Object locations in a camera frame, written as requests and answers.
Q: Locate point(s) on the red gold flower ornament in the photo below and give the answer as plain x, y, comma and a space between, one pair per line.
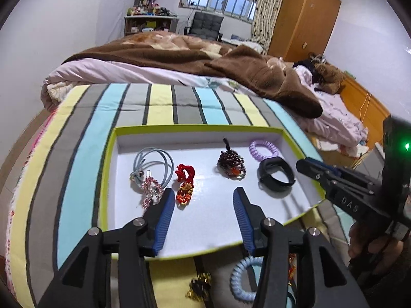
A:
291, 268

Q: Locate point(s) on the row of bottles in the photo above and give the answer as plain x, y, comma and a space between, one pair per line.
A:
147, 8

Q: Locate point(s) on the wooden shelf desk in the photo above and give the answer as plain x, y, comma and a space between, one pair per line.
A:
147, 25

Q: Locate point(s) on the brown teddy bear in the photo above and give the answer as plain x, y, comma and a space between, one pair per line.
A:
329, 77

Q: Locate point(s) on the person's right hand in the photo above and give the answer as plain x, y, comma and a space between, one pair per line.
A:
369, 240

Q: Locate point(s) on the orange wooden wardrobe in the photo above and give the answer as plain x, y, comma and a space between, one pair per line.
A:
305, 22

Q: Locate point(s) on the striped bed sheet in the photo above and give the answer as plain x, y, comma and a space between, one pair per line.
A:
80, 154

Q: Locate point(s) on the black gold hair ornament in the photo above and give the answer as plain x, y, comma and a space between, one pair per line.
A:
199, 287

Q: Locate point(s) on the red knot beaded charm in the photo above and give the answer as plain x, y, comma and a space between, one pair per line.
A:
185, 173

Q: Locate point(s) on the barred window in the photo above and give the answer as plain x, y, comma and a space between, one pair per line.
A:
218, 1

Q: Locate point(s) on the green shallow cardboard box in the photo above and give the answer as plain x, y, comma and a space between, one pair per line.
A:
205, 154

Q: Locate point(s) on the grey drawer cabinet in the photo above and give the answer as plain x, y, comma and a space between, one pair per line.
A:
369, 157

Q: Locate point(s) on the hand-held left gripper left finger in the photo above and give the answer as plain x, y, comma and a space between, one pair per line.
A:
162, 223

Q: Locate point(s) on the brown fleece blanket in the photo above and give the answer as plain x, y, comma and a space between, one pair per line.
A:
192, 57

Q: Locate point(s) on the black cloth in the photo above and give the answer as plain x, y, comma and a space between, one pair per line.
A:
305, 67

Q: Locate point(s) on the patterned curtain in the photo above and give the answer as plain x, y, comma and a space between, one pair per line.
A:
266, 12

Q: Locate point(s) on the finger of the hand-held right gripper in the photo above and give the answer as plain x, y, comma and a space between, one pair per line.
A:
310, 166
353, 175

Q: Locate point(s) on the black padded chair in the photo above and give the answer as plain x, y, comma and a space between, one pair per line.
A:
205, 25

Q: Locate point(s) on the pale pink duvet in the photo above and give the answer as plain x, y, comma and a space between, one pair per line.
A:
334, 115

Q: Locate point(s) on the orange wooden headboard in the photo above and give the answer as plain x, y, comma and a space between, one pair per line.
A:
362, 102

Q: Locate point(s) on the black wristband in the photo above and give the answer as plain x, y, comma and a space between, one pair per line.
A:
276, 179

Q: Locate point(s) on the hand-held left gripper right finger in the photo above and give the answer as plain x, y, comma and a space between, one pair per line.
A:
244, 221

